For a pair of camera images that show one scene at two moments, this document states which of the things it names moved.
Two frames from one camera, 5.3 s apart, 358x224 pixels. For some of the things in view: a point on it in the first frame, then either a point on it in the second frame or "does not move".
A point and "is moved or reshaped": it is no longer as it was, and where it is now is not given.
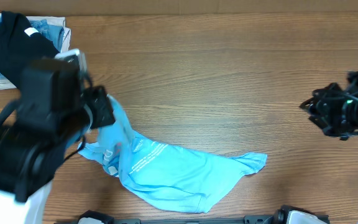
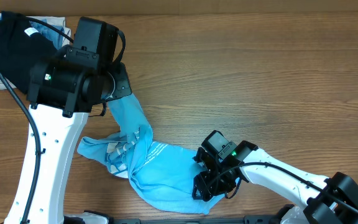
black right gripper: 317,106 → 211,193
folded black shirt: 9,47 does not move
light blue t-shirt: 181,178 is moved or reshaped
